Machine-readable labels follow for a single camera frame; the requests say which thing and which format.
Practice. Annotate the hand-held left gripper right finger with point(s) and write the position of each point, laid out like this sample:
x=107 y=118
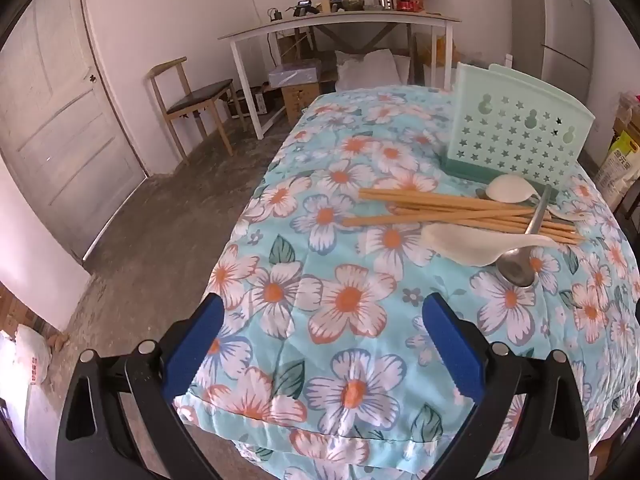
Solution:
x=452 y=345

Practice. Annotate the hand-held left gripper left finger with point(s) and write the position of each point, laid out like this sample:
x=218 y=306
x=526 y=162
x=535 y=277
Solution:
x=195 y=345

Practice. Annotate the white ceramic spoon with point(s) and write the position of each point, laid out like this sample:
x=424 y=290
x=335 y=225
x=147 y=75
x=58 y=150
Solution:
x=505 y=187
x=465 y=250

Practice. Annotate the metal spoon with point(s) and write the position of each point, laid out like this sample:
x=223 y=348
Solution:
x=517 y=270

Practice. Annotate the bundle of wooden chopsticks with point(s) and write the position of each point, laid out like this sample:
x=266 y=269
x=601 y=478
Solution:
x=425 y=205

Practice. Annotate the green star-perforated utensil holder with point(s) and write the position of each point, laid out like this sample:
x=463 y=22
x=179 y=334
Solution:
x=500 y=135

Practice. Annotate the floral light blue blanket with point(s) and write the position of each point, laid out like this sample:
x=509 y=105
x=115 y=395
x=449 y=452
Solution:
x=350 y=350

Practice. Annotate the white plastic bag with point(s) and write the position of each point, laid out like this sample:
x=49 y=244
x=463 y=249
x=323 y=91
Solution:
x=27 y=355

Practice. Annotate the yellow and white sack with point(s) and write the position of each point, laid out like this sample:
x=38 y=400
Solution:
x=620 y=160

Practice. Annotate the wooden chair with dark seat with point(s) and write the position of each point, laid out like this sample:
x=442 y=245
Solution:
x=200 y=95

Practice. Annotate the white panelled door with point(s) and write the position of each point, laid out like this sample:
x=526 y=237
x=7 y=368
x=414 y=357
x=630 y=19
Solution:
x=55 y=125

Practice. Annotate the brown cardboard box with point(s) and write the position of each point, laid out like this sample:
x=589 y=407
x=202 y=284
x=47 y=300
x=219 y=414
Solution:
x=300 y=100

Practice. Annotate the white pillow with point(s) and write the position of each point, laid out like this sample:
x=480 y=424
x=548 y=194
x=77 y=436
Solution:
x=370 y=67

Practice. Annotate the grey refrigerator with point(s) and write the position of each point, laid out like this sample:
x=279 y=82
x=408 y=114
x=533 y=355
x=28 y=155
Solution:
x=567 y=35

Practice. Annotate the long white table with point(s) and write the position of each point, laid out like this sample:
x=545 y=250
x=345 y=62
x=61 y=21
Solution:
x=350 y=22

